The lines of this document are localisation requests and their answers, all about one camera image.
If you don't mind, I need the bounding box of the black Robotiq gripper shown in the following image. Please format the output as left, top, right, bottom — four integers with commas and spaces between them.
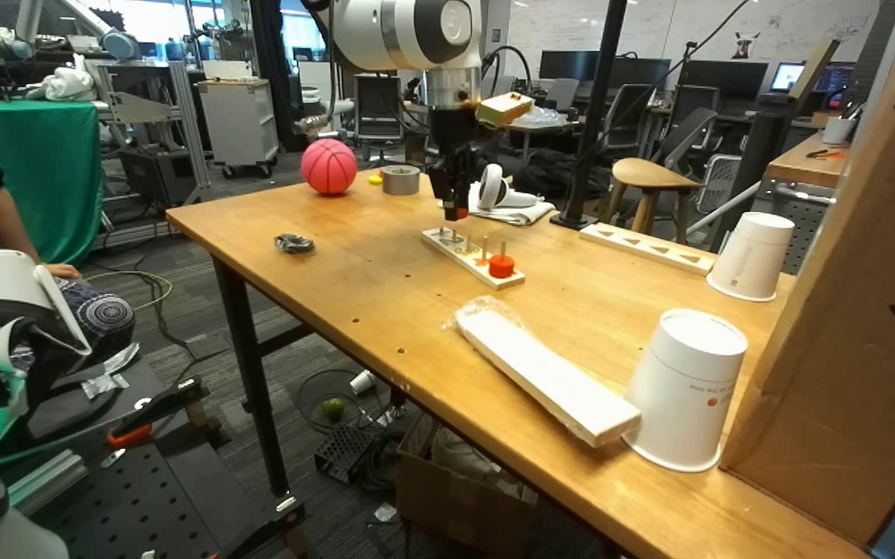
426, 103, 481, 220

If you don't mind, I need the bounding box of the person's bare forearm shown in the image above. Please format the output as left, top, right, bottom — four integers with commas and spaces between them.
0, 184, 80, 286

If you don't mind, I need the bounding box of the white black round device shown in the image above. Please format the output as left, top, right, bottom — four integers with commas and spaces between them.
474, 162, 513, 211

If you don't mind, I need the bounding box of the numbered wooden peg board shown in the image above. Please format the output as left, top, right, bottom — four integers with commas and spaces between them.
418, 224, 527, 292

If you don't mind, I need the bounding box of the pink basketball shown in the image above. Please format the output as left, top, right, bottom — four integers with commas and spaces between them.
297, 136, 360, 198

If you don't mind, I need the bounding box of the crumpled foil ball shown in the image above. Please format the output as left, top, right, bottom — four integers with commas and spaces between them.
271, 228, 318, 257

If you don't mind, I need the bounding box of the white wrapped wooden plank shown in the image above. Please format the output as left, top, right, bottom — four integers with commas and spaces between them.
454, 292, 643, 449

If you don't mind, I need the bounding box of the grey office chair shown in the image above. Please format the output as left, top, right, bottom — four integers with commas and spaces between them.
600, 81, 657, 158

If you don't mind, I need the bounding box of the round wooden stool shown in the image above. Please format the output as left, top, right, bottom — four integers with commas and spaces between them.
605, 154, 702, 236

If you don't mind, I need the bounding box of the wooden board with holes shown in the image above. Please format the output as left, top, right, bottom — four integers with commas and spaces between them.
578, 220, 722, 276

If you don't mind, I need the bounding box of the white bin cart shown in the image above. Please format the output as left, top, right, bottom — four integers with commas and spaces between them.
195, 75, 281, 172

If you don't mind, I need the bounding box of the white paper cup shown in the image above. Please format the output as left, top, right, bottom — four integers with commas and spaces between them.
706, 207, 798, 305
620, 305, 752, 475

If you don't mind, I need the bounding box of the wooden side desk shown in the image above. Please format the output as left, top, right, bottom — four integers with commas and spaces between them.
764, 127, 853, 191

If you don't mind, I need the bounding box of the small lit monitor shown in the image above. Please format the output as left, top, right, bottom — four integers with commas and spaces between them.
766, 59, 807, 97

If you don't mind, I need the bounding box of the grey striped roll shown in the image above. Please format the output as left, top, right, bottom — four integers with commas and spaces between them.
55, 276, 139, 359

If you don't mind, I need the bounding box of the silver metal hand tool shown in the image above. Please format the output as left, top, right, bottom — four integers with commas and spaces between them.
80, 341, 147, 402

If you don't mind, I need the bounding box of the green cloth cover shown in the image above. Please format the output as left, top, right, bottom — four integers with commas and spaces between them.
0, 99, 106, 267

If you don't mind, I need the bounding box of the large cardboard box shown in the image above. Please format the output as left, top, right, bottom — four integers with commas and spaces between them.
722, 28, 895, 553

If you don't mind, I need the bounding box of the black perforated plate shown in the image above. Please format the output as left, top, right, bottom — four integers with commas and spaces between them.
40, 414, 295, 559

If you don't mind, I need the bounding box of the silver aluminium extrusion bar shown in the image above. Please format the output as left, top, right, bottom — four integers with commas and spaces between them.
5, 448, 89, 516

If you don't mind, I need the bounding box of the thin black camera cable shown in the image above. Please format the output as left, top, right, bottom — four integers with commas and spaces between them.
478, 39, 540, 103

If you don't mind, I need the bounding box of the black camera stand pole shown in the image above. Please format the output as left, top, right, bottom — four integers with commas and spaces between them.
554, 0, 631, 232

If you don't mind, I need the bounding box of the black table leg frame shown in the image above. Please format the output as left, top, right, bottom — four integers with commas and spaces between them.
209, 257, 308, 521

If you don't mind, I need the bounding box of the orange handled tool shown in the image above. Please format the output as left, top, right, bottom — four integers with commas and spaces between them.
102, 417, 156, 449

